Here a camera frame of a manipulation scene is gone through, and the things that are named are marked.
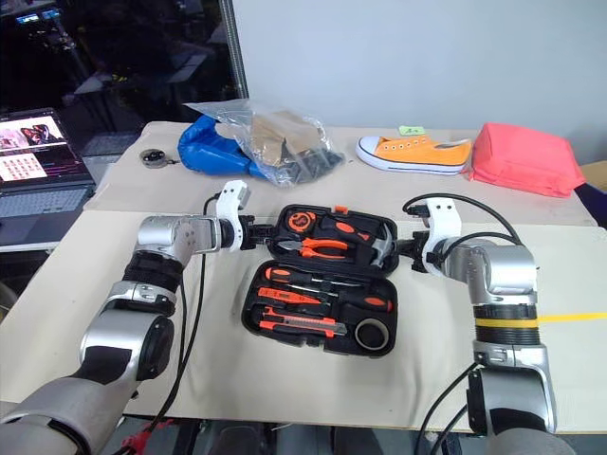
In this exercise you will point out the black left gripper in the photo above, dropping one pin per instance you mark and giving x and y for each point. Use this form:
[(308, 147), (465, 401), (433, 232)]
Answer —
[(251, 232)]

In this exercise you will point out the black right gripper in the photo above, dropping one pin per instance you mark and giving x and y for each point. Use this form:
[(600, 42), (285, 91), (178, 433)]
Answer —
[(419, 251)]

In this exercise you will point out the black plastic tool case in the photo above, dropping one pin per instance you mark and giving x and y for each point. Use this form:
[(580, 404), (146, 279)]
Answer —
[(365, 275)]

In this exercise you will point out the orange tester screwdriver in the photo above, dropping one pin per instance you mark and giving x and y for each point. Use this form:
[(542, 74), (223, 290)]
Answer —
[(284, 296)]

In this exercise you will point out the orange black utility knife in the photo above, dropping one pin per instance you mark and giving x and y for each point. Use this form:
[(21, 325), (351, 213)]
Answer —
[(294, 324)]

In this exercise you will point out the black tape roll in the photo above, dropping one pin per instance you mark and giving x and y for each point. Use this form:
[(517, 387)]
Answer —
[(361, 337)]

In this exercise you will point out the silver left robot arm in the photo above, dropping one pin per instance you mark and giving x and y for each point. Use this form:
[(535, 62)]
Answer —
[(123, 327)]

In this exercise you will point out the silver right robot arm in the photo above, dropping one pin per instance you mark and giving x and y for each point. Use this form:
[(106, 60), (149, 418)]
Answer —
[(507, 303)]

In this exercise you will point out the small round metal case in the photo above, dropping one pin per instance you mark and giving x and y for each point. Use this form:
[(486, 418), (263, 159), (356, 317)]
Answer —
[(152, 157)]

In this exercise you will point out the orange black tape measure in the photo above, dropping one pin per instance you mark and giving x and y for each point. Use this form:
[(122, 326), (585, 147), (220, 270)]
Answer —
[(302, 221)]

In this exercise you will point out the clear plastic bag with cardboard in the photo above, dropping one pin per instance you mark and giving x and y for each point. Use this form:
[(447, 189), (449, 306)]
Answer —
[(284, 142)]

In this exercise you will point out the orange canvas sneaker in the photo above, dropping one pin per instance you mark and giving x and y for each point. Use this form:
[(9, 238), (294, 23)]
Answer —
[(417, 151)]

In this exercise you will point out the blue plastic bag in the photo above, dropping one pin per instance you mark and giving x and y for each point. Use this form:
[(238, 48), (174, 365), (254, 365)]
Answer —
[(208, 151)]

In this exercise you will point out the green sticky note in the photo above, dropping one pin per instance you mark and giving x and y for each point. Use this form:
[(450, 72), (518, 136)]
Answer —
[(411, 129)]

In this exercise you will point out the red fabric pouch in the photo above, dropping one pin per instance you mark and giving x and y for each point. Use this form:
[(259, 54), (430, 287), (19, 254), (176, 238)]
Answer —
[(521, 158)]

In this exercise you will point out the yellow tape strip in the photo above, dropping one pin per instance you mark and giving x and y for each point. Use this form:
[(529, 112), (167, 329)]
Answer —
[(574, 316)]

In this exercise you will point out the dark blue chair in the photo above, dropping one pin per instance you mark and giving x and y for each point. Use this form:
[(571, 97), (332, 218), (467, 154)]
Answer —
[(593, 201)]

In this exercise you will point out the cardboard box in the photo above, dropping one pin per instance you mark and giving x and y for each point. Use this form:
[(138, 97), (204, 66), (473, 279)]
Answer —
[(595, 173)]

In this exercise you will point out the dark rounded shape under table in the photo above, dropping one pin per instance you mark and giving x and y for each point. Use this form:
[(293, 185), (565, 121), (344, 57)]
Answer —
[(237, 441)]

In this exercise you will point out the open laptop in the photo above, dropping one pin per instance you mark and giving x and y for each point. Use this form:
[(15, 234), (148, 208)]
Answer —
[(38, 185)]

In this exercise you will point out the red object under table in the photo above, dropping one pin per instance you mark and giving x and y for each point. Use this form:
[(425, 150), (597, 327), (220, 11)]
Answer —
[(142, 438)]

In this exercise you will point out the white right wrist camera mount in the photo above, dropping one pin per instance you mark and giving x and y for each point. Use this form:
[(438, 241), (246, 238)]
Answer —
[(443, 223)]

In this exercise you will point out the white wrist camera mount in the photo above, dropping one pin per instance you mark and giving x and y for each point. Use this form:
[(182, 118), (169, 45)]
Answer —
[(443, 223), (231, 208)]

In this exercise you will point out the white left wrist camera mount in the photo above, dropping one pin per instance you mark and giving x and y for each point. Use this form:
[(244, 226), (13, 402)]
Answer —
[(231, 208)]

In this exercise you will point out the metal window post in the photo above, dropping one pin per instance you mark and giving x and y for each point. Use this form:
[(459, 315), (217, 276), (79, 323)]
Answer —
[(236, 47)]

